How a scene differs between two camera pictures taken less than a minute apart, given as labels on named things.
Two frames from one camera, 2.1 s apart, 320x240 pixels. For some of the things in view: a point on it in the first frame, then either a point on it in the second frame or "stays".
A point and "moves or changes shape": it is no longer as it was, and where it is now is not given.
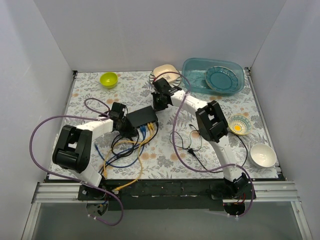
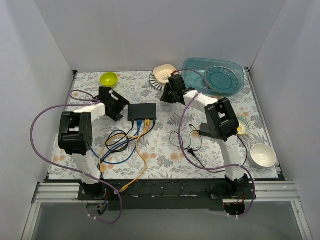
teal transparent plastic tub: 211,76 stays
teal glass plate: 221,79 stays
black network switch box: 142,116 moves or changes shape
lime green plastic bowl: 109,80 stays
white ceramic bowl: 263,155 stays
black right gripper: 158,100 -> 166,94
